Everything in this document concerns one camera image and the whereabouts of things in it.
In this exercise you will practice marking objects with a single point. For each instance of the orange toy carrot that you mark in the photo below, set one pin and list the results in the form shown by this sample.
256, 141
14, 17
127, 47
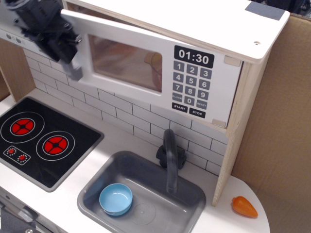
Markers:
242, 206

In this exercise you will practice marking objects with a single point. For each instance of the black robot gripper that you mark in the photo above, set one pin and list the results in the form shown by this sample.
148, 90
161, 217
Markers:
41, 20

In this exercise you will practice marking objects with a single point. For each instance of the dark grey toy faucet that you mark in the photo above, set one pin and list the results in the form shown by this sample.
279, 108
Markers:
171, 158

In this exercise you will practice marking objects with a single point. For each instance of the brown cardboard panel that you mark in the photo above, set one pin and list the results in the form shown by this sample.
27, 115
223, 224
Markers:
274, 158

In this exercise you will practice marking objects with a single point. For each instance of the black toy stove top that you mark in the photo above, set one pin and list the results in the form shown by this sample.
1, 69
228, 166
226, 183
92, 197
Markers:
43, 145

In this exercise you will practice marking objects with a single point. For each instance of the grey toy sink basin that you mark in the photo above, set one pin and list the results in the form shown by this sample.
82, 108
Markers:
153, 209

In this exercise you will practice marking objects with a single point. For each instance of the orange transparent toy pot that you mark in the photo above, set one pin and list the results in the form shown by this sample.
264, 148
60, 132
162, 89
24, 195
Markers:
154, 59

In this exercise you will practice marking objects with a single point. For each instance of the grey tape patch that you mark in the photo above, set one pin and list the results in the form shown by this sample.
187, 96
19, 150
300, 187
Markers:
265, 10

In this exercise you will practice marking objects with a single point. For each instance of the grey range hood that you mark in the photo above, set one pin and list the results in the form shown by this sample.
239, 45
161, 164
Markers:
12, 33

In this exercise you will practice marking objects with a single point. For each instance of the wooden toy microwave cabinet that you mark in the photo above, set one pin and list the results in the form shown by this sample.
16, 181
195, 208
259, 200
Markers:
219, 25

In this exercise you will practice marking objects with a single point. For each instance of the light blue bowl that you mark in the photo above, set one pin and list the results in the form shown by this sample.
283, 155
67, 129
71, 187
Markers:
116, 199

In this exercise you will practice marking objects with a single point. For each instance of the white toy microwave door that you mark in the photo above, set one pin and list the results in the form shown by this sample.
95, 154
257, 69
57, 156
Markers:
196, 82

